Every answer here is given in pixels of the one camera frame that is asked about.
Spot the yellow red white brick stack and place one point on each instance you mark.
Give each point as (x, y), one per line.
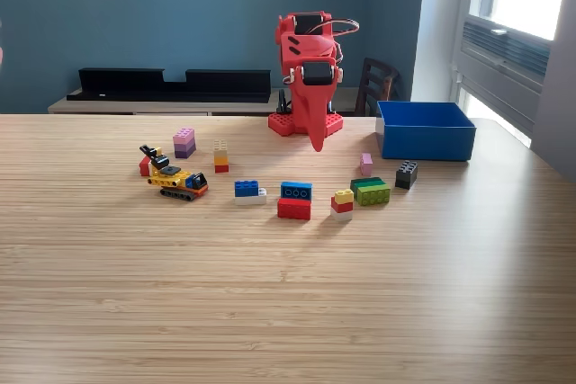
(342, 206)

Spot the blue red brick stack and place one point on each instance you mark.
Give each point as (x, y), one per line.
(293, 208)

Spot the green brick stack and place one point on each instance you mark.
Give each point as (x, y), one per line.
(373, 195)

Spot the black brick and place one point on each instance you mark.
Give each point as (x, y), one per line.
(406, 177)

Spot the blue plastic bin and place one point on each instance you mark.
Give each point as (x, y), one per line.
(427, 141)

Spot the dark wooden chair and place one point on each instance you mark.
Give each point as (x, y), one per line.
(378, 67)

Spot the blue white brick stack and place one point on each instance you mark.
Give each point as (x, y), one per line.
(246, 190)

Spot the tan orange red brick stack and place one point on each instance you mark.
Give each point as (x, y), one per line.
(221, 159)

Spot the pink purple brick stack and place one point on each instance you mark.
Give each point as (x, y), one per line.
(184, 145)

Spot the yellow toy digger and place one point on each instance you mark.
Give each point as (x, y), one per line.
(173, 179)

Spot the small red brick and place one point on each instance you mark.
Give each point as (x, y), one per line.
(144, 167)

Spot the black shelf riser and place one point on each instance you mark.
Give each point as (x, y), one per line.
(135, 83)

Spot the grey window air conditioner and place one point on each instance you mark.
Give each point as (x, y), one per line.
(504, 69)

